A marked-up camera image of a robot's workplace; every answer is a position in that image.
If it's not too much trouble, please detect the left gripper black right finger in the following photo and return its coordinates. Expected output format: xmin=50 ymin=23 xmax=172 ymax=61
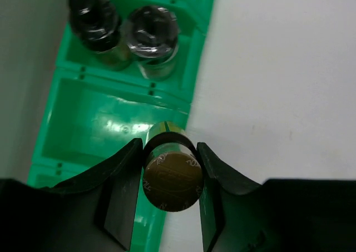
xmin=197 ymin=142 xmax=355 ymax=251

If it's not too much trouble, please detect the tall black cap spice jar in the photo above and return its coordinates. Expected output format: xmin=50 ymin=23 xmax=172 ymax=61
xmin=122 ymin=5 xmax=180 ymax=81

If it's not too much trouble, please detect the small yellow bottle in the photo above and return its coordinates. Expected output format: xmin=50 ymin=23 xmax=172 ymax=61
xmin=142 ymin=121 xmax=204 ymax=213

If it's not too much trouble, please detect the green plastic compartment tray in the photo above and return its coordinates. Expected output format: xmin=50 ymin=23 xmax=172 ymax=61
xmin=26 ymin=0 xmax=218 ymax=252

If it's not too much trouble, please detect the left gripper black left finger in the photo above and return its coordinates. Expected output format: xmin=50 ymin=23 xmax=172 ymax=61
xmin=1 ymin=139 xmax=143 ymax=251

